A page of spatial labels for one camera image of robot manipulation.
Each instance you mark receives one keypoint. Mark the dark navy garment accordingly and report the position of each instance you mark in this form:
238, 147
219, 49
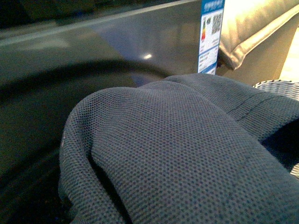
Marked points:
190, 149

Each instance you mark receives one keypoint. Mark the grey front-load washing machine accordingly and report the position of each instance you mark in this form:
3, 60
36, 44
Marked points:
53, 53

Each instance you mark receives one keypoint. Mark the blue white energy label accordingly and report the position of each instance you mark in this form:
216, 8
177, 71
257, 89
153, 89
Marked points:
210, 35

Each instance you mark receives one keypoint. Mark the beige sofa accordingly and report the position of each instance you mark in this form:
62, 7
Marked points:
256, 36

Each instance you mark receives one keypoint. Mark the grey woven laundry basket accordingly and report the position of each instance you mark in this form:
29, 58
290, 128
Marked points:
278, 87

